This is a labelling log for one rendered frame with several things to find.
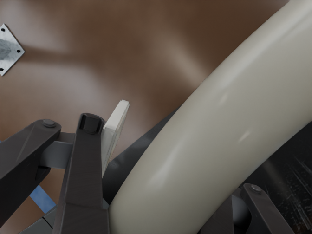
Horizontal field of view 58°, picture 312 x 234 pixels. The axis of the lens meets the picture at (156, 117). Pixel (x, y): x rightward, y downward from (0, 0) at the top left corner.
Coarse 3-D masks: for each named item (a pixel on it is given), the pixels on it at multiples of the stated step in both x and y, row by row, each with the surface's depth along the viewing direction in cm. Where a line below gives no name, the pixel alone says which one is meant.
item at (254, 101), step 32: (256, 32) 8; (288, 32) 7; (224, 64) 8; (256, 64) 7; (288, 64) 7; (192, 96) 8; (224, 96) 7; (256, 96) 7; (288, 96) 7; (192, 128) 8; (224, 128) 7; (256, 128) 7; (288, 128) 7; (160, 160) 8; (192, 160) 8; (224, 160) 8; (256, 160) 8; (128, 192) 9; (160, 192) 8; (192, 192) 8; (224, 192) 8; (128, 224) 9; (160, 224) 8; (192, 224) 8
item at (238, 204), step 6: (234, 192) 14; (234, 198) 14; (240, 198) 14; (234, 204) 14; (240, 204) 14; (234, 210) 14; (240, 210) 14; (246, 210) 14; (234, 216) 14; (240, 216) 14; (246, 216) 14; (234, 222) 14; (240, 222) 14; (246, 222) 14; (246, 228) 14
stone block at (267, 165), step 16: (304, 128) 100; (288, 144) 96; (304, 144) 85; (272, 160) 94; (288, 160) 83; (304, 160) 75; (256, 176) 90; (272, 176) 81; (288, 176) 73; (304, 176) 66; (272, 192) 71; (288, 192) 65; (304, 192) 60; (288, 208) 58; (304, 208) 54; (288, 224) 53; (304, 224) 50
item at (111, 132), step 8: (120, 104) 19; (128, 104) 21; (120, 112) 18; (112, 120) 16; (120, 120) 17; (104, 128) 15; (112, 128) 15; (120, 128) 18; (104, 136) 14; (112, 136) 14; (104, 144) 15; (112, 144) 15; (104, 152) 15; (112, 152) 18; (104, 160) 15; (104, 168) 15
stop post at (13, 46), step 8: (0, 32) 152; (8, 32) 151; (0, 40) 149; (8, 40) 151; (16, 40) 150; (0, 48) 145; (8, 48) 151; (16, 48) 150; (0, 56) 150; (8, 56) 152; (16, 56) 151; (0, 64) 154; (8, 64) 153; (0, 72) 154
